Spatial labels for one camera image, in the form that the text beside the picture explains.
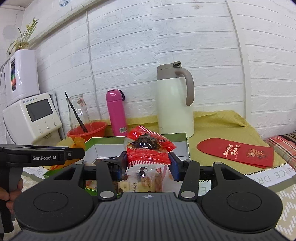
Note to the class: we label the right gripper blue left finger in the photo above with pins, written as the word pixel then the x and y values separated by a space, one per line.
pixel 117 166

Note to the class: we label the green potted plant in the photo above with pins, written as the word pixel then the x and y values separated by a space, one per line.
pixel 22 42

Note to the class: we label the person's left hand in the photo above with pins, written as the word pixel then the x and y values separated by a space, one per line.
pixel 9 198

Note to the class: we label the pink thermos bottle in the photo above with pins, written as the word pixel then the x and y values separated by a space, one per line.
pixel 114 100

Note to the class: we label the clear glass carafe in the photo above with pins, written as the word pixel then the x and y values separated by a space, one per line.
pixel 78 114

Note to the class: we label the pink snack bag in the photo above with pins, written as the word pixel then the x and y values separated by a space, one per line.
pixel 159 177

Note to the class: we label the white water purifier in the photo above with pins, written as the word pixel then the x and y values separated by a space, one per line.
pixel 21 76

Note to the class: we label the cracker biscuit packet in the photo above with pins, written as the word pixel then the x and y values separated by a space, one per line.
pixel 138 179

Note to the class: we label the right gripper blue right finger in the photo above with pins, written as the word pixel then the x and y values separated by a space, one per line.
pixel 177 167

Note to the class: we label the green cardboard box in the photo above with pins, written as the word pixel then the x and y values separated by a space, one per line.
pixel 110 147

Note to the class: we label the red date snack bag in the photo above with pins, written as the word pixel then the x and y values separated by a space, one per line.
pixel 147 147

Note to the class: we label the black chopsticks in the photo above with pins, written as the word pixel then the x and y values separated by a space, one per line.
pixel 76 106

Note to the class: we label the orange yellow snack bag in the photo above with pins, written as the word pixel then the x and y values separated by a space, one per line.
pixel 76 151

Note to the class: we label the white water dispenser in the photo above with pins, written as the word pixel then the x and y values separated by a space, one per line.
pixel 33 121

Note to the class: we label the plaid orange cloth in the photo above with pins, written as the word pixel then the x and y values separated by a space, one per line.
pixel 284 145

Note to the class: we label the beige chevron table mat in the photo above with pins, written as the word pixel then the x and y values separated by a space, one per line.
pixel 214 203

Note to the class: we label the red plastic basket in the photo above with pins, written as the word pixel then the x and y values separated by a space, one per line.
pixel 94 129

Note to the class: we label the red envelope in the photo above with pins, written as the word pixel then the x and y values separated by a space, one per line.
pixel 258 156

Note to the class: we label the cream thermos jug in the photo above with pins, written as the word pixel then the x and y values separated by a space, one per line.
pixel 175 95

